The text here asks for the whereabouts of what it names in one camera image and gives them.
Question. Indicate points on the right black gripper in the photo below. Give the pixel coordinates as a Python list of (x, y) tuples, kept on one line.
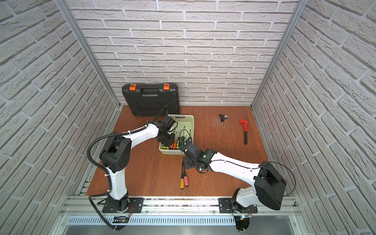
[(186, 164)]

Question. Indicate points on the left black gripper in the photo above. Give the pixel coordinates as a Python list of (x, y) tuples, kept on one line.
[(167, 139)]

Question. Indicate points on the black yellow handle screwdriver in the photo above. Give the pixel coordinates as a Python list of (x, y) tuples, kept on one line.
[(178, 142)]

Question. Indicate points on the green handle screwdriver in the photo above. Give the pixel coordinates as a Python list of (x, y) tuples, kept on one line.
[(189, 140), (182, 140)]

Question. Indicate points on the pink handle screwdriver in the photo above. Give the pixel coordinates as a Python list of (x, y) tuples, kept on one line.
[(184, 177)]

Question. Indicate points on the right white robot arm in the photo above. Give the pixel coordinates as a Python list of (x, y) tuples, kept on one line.
[(267, 185)]

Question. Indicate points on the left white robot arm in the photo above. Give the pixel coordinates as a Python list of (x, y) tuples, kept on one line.
[(115, 155)]

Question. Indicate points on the light green plastic bin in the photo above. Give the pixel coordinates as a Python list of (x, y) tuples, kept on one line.
[(182, 122)]

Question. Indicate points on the black plastic tool case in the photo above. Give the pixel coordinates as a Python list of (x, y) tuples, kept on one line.
[(151, 100)]

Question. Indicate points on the small black metal part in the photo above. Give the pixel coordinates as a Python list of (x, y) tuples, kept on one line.
[(223, 117)]

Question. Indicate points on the red pipe wrench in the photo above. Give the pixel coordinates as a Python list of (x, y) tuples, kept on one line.
[(244, 123)]

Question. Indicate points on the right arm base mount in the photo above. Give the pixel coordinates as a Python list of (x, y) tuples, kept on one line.
[(227, 205)]

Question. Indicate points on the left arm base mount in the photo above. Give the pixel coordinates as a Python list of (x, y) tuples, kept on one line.
[(123, 205)]

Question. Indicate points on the aluminium rail frame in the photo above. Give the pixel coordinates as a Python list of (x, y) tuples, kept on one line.
[(178, 215)]

